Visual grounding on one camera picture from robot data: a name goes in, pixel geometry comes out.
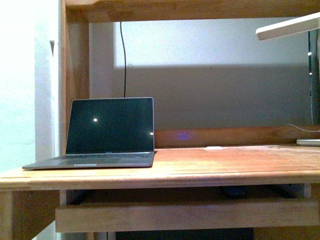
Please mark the grey open laptop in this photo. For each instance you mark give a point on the grey open laptop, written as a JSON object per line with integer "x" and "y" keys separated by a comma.
{"x": 107, "y": 133}

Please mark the white desk lamp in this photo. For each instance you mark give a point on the white desk lamp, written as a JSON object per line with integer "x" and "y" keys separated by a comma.
{"x": 287, "y": 28}

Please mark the wooden keyboard tray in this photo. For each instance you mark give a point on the wooden keyboard tray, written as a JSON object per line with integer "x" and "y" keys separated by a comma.
{"x": 190, "y": 215}

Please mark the wooden desk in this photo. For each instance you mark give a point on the wooden desk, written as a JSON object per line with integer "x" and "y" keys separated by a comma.
{"x": 222, "y": 122}

